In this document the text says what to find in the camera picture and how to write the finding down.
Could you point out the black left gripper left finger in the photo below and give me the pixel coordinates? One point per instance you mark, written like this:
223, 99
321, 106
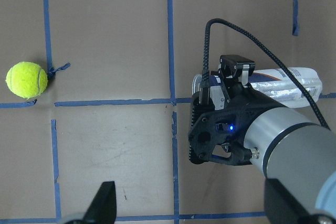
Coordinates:
103, 208

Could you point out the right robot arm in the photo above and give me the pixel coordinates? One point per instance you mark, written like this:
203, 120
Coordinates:
288, 146

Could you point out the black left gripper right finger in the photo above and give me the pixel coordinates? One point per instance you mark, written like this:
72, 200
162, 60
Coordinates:
281, 206

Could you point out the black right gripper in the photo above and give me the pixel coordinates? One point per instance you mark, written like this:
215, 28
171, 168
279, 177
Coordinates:
218, 135

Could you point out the yellow tennis ball centre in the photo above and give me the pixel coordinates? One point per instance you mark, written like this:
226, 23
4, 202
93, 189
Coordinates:
26, 80

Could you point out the clear tennis ball can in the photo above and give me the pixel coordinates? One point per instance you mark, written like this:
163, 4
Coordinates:
275, 84

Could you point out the brown paper table cover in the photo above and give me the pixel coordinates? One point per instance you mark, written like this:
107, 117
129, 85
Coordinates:
116, 106

